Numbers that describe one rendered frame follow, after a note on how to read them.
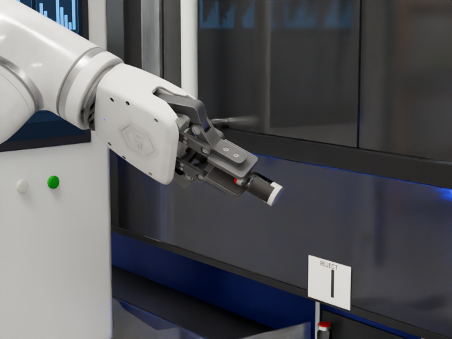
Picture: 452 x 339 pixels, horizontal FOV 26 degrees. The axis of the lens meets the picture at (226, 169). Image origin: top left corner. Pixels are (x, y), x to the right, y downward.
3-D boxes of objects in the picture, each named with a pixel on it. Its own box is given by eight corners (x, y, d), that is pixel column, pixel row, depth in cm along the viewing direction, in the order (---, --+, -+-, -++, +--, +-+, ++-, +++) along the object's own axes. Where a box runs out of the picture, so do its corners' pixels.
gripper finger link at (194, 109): (132, 103, 99) (165, 146, 100) (177, 84, 93) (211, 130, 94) (139, 97, 99) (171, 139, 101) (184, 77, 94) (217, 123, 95)
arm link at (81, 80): (58, 136, 103) (80, 149, 103) (57, 77, 97) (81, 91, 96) (105, 91, 108) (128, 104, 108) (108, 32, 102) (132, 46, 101)
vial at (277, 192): (270, 210, 96) (234, 189, 97) (282, 197, 98) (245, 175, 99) (274, 198, 95) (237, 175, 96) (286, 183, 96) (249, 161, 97)
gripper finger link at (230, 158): (184, 149, 97) (241, 182, 95) (187, 128, 95) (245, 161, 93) (202, 130, 99) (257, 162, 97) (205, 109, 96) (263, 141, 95)
